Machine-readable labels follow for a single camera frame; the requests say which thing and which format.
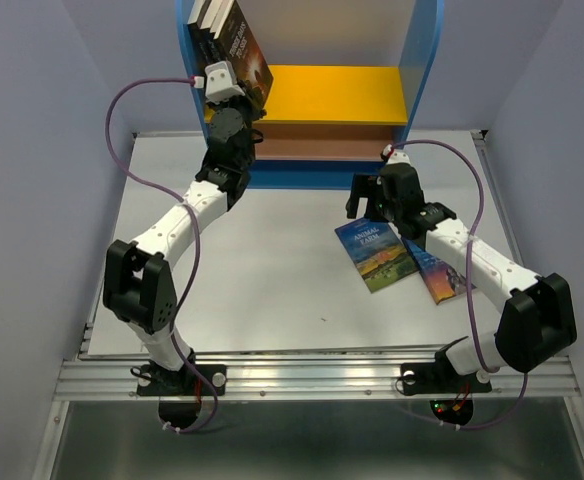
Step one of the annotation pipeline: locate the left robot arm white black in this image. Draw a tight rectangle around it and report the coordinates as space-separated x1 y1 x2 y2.
103 95 263 394

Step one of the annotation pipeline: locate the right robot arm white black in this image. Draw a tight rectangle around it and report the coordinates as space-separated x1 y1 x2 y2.
346 163 577 390

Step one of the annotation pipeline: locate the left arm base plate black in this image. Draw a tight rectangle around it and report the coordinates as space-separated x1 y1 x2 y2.
130 362 212 397

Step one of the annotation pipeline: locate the aluminium mounting rail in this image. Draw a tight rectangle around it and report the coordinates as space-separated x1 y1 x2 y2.
54 347 583 401

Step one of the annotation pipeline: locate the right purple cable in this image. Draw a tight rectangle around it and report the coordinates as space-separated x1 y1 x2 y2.
391 139 529 432

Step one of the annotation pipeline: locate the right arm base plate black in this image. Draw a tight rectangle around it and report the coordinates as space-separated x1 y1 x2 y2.
399 362 492 396

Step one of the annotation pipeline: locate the Three Days to See book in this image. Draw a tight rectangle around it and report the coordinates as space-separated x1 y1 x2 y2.
214 1 274 107

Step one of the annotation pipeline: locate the Jane Eyre book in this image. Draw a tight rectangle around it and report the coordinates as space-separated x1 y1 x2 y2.
402 239 467 305

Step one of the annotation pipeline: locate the Animal Farm book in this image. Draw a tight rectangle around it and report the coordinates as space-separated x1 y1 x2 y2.
335 218 417 293

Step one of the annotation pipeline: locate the blue yellow wooden bookshelf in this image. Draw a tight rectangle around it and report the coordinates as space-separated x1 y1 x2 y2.
175 0 447 192

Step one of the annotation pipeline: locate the A Tale of Two Cities book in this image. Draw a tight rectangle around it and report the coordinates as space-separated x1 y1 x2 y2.
187 0 213 76

